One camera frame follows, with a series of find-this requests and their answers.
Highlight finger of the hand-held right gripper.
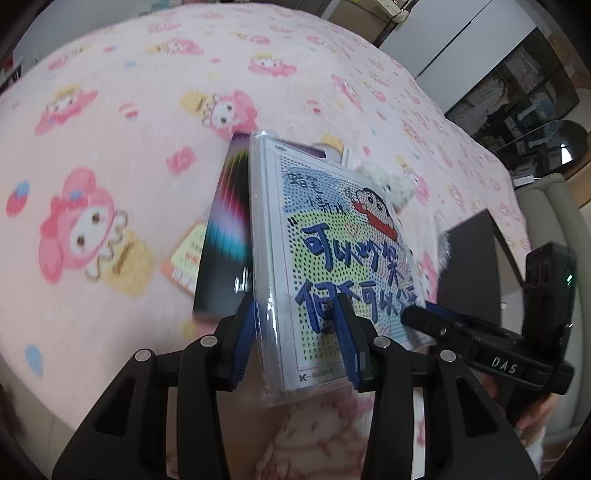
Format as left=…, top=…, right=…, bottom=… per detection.
left=401, top=302, right=525, bottom=356

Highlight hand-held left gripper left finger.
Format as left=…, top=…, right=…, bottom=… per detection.
left=52, top=295, right=259, bottom=480

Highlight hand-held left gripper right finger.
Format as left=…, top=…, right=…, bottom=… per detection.
left=335, top=293, right=541, bottom=480

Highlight black storage box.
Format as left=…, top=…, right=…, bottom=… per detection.
left=436, top=209, right=529, bottom=319

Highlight cartoon printed bead board package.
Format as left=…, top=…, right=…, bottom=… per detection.
left=248, top=130, right=437, bottom=409

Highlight black rainbow printed box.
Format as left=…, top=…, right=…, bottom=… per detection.
left=192, top=133, right=254, bottom=321

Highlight beige sofa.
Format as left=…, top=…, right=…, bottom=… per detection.
left=501, top=161, right=591, bottom=444

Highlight orange card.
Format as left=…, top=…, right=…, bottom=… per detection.
left=160, top=220, right=208, bottom=296

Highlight pink printed pyjamas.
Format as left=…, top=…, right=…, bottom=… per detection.
left=249, top=397, right=430, bottom=480

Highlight white fluffy plush toy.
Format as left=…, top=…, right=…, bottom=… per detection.
left=355, top=161, right=416, bottom=213

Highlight round glass table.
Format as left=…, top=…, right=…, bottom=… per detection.
left=496, top=119, right=587, bottom=178

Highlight dark glass cabinet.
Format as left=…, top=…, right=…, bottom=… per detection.
left=445, top=28, right=580, bottom=144

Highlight pink printed blanket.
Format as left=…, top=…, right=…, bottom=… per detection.
left=0, top=0, right=532, bottom=462

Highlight white wardrobe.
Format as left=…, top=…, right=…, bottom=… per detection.
left=379, top=0, right=539, bottom=81

